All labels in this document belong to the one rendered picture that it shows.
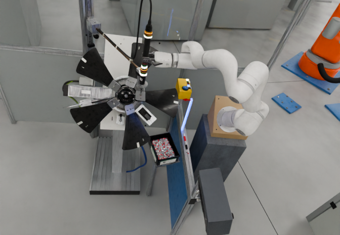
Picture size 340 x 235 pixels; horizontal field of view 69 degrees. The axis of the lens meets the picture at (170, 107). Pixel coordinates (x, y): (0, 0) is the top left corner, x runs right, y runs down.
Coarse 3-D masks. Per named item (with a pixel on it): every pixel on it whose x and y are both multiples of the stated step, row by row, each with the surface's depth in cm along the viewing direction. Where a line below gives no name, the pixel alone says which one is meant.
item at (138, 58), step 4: (132, 44) 164; (140, 44) 162; (132, 48) 165; (140, 48) 162; (152, 48) 159; (132, 52) 164; (140, 52) 161; (132, 56) 164; (136, 56) 162; (140, 56) 161; (152, 56) 158; (136, 60) 162; (140, 60) 160; (132, 64) 163; (136, 64) 161; (140, 64) 159; (148, 64) 158; (132, 68) 163; (136, 68) 160; (132, 72) 162; (132, 76) 161; (136, 76) 159
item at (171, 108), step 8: (152, 96) 165; (160, 96) 167; (168, 96) 169; (176, 96) 171; (152, 104) 161; (160, 104) 163; (168, 104) 166; (176, 104) 168; (168, 112) 163; (176, 112) 166
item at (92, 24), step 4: (88, 20) 177; (92, 20) 178; (96, 20) 179; (88, 24) 178; (92, 24) 174; (96, 24) 175; (100, 24) 177; (88, 28) 180; (92, 28) 175; (100, 28) 179; (92, 32) 177; (96, 32) 179
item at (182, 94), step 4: (180, 80) 201; (184, 80) 202; (176, 84) 206; (180, 84) 198; (184, 84) 198; (176, 88) 205; (180, 88) 194; (188, 88) 195; (180, 92) 194; (184, 92) 194; (188, 92) 194; (180, 96) 196; (184, 96) 197; (188, 96) 197
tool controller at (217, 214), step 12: (216, 168) 126; (204, 180) 121; (216, 180) 121; (204, 192) 117; (216, 192) 117; (204, 204) 114; (216, 204) 113; (228, 204) 112; (204, 216) 118; (216, 216) 109; (228, 216) 109; (216, 228) 114; (228, 228) 115
